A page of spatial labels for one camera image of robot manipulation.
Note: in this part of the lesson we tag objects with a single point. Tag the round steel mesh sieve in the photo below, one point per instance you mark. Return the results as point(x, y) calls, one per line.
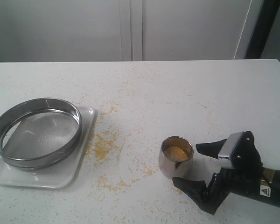
point(39, 133)

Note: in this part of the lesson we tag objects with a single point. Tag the white cabinet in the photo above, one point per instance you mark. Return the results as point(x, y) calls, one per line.
point(125, 30)

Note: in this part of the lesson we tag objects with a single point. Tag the stainless steel cup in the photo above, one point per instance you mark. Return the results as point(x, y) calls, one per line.
point(175, 157)

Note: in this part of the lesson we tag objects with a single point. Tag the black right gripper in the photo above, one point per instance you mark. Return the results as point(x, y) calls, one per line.
point(247, 168)

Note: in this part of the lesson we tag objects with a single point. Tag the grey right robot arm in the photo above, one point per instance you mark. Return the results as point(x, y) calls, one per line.
point(265, 189)

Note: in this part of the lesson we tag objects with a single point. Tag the white square tray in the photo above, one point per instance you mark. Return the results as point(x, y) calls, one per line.
point(56, 176)

